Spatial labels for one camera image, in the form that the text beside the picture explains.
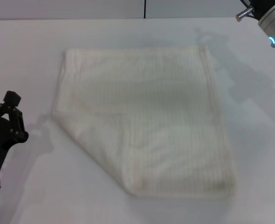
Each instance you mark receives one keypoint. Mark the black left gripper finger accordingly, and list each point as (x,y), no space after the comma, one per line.
(14,116)

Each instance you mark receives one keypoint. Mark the cream white ribbed towel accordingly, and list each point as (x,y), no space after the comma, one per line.
(142,112)

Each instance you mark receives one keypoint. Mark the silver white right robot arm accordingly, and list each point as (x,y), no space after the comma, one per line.
(273,23)

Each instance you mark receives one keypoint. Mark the black vertical wall strip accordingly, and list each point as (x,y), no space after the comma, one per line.
(144,8)

